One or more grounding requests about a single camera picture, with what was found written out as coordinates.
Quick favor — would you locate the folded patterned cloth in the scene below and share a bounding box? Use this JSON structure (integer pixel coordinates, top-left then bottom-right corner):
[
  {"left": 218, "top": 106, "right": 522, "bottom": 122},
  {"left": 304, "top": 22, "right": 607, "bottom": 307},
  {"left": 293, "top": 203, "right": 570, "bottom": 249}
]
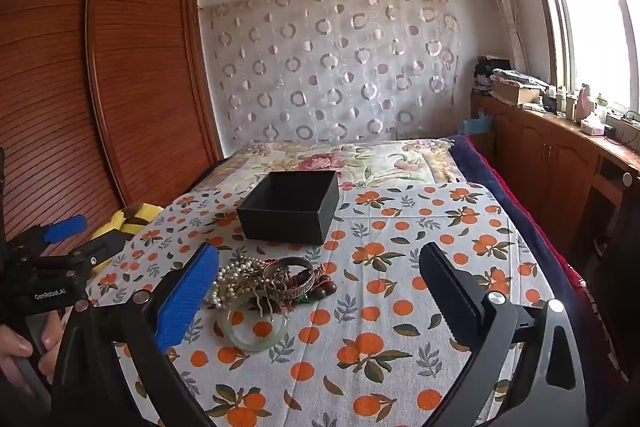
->
[{"left": 492, "top": 67, "right": 552, "bottom": 90}]

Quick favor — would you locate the wooden cabinet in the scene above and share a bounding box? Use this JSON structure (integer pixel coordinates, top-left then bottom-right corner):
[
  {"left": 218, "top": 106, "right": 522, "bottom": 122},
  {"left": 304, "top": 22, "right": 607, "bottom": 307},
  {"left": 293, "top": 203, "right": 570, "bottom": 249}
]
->
[{"left": 470, "top": 91, "right": 640, "bottom": 290}]

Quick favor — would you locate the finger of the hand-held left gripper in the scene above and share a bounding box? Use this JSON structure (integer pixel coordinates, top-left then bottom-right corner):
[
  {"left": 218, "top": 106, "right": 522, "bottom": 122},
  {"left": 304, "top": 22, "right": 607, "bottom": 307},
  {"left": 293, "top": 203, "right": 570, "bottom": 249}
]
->
[
  {"left": 20, "top": 214, "right": 90, "bottom": 254},
  {"left": 72, "top": 231, "right": 127, "bottom": 274}
]

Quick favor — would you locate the orange fruit print cloth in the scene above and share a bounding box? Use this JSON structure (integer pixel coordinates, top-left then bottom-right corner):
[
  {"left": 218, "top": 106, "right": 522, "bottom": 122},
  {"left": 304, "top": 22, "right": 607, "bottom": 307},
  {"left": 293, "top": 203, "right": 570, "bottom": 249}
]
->
[{"left": 85, "top": 181, "right": 557, "bottom": 427}]

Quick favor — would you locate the cardboard box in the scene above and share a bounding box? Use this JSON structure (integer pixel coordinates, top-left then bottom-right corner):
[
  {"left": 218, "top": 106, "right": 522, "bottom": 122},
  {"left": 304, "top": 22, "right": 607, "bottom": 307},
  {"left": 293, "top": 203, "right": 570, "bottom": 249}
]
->
[{"left": 492, "top": 81, "right": 544, "bottom": 108}]

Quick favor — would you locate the white tissue box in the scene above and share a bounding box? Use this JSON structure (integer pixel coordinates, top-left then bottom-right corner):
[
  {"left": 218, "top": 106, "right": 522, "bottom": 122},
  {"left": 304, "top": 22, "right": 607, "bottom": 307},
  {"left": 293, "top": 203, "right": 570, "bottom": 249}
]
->
[{"left": 580, "top": 117, "right": 609, "bottom": 137}]

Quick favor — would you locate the person's left hand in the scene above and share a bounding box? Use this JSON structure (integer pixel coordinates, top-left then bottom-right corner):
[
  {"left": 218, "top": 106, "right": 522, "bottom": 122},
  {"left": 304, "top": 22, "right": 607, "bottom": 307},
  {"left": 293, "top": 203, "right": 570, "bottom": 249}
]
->
[{"left": 0, "top": 308, "right": 65, "bottom": 394}]

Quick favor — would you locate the metal hair comb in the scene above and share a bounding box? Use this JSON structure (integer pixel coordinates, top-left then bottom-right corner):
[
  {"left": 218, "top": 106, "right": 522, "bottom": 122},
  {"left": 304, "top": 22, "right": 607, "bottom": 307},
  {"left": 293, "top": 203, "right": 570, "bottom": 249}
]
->
[{"left": 251, "top": 291, "right": 282, "bottom": 323}]

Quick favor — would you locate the yellow plush toy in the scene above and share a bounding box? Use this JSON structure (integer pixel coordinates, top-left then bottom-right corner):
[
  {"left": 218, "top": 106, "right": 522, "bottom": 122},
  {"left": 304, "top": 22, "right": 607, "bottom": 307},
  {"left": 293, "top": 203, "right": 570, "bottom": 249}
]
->
[{"left": 92, "top": 203, "right": 164, "bottom": 279}]

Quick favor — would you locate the window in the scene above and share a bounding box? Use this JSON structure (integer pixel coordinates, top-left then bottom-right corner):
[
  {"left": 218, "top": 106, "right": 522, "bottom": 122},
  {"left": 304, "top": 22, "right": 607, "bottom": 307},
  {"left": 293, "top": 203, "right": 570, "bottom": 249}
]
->
[{"left": 517, "top": 0, "right": 640, "bottom": 120}]

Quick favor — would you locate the silver metal bangle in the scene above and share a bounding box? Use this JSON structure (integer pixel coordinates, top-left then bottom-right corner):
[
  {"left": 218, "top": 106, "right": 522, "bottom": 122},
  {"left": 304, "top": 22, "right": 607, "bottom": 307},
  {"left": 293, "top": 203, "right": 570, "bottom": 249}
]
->
[{"left": 263, "top": 256, "right": 317, "bottom": 304}]

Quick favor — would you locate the dark blue blanket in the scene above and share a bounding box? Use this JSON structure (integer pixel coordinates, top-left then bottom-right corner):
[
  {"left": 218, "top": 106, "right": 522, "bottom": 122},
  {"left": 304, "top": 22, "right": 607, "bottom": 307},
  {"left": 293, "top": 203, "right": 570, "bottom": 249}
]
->
[{"left": 446, "top": 134, "right": 632, "bottom": 383}]

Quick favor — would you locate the dark wooden bead bracelet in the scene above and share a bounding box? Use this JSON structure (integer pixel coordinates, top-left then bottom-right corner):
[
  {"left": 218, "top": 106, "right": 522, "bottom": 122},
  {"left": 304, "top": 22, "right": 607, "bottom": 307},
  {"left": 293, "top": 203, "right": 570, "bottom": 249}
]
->
[{"left": 299, "top": 273, "right": 342, "bottom": 306}]

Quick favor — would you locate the black box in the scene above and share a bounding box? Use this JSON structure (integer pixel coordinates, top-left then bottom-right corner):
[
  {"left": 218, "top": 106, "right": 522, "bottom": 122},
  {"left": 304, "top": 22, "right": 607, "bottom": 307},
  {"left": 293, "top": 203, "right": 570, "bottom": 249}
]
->
[{"left": 236, "top": 170, "right": 341, "bottom": 246}]

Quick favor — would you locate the pale jade bangle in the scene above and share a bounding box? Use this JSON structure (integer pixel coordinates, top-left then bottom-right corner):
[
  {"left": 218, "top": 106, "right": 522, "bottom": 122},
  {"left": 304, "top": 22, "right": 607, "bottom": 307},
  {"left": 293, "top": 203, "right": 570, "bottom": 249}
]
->
[{"left": 223, "top": 302, "right": 290, "bottom": 352}]

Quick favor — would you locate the circle patterned wall curtain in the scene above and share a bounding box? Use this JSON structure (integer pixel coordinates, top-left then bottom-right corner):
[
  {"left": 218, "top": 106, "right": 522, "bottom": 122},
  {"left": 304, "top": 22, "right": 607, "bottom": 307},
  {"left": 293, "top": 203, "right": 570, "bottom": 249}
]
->
[{"left": 200, "top": 0, "right": 462, "bottom": 146}]

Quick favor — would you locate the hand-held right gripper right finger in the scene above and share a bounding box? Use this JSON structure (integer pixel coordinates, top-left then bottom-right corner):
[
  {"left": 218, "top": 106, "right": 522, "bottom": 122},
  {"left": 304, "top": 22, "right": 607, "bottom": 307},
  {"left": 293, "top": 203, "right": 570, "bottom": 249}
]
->
[{"left": 417, "top": 241, "right": 588, "bottom": 427}]

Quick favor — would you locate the floral quilt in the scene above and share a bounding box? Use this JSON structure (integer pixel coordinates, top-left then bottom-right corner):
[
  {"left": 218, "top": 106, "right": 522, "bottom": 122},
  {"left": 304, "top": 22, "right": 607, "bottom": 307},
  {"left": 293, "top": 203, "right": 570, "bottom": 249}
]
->
[{"left": 197, "top": 139, "right": 473, "bottom": 204}]

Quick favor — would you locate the pearl necklace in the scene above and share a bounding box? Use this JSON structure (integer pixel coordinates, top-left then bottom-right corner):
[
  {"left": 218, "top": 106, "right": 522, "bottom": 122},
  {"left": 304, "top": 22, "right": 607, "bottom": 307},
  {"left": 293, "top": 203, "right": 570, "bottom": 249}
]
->
[{"left": 202, "top": 256, "right": 267, "bottom": 309}]

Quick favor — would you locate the teal tissue box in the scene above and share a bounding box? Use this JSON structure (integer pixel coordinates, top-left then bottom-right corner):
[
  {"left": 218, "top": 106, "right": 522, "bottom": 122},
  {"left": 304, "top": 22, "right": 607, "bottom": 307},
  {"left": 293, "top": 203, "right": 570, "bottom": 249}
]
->
[{"left": 462, "top": 109, "right": 496, "bottom": 136}]

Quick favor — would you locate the brown wooden wardrobe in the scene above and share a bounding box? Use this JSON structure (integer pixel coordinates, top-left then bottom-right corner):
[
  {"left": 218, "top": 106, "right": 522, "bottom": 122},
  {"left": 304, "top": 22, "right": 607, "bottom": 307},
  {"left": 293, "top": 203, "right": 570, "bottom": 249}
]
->
[{"left": 0, "top": 0, "right": 226, "bottom": 240}]

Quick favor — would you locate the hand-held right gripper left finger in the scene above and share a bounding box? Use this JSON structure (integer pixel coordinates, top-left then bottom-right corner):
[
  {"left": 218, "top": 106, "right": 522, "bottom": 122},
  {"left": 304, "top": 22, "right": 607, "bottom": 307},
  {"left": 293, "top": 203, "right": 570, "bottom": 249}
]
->
[{"left": 50, "top": 241, "right": 221, "bottom": 427}]

